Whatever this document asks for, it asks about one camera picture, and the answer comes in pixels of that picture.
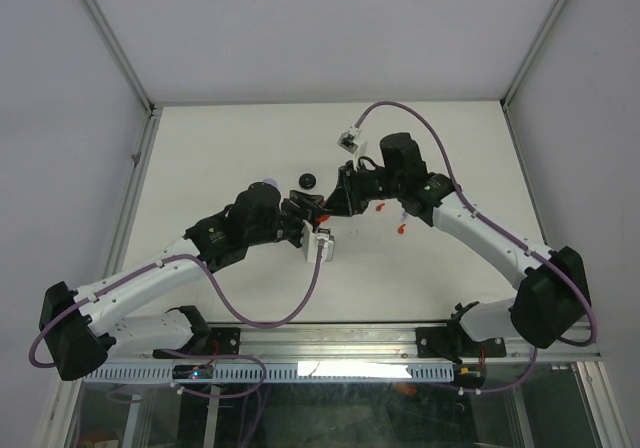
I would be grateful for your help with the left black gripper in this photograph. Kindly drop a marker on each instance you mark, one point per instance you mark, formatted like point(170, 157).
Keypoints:
point(296, 204)

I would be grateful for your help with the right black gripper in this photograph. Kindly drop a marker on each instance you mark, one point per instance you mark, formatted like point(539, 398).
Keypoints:
point(348, 203)

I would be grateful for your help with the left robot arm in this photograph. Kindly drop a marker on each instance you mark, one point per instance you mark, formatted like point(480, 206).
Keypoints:
point(82, 328)

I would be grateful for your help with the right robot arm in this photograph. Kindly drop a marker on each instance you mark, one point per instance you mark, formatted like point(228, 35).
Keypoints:
point(551, 287)

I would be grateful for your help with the purple charging case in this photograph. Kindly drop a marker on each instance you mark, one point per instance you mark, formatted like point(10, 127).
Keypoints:
point(271, 182)

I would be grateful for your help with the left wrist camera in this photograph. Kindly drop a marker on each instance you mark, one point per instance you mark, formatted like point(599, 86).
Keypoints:
point(317, 244)

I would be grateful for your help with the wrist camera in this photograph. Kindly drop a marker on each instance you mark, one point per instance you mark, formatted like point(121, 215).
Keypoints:
point(352, 141)
point(317, 244)

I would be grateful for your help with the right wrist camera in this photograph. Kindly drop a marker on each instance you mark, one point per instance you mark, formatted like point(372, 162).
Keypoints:
point(352, 141)

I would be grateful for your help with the aluminium mounting rail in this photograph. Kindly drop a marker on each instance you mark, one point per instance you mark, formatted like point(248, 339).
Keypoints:
point(384, 343)

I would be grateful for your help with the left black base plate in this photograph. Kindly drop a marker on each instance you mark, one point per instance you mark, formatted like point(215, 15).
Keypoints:
point(222, 340)

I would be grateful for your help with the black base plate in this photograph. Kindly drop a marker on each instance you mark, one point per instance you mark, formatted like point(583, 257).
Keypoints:
point(222, 340)
point(454, 345)

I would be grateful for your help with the white slotted cable duct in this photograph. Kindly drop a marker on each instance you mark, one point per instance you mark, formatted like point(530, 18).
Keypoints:
point(297, 372)

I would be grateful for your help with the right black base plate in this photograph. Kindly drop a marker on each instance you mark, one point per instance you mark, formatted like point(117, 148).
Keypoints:
point(454, 345)

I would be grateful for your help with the right aluminium frame post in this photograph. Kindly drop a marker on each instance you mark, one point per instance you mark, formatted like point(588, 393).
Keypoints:
point(534, 50)

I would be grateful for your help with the aluminium frame post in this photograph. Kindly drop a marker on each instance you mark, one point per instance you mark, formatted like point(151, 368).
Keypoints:
point(115, 49)
point(534, 50)

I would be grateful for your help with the left aluminium frame post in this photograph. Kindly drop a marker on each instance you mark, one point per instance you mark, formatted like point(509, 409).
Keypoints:
point(115, 49)

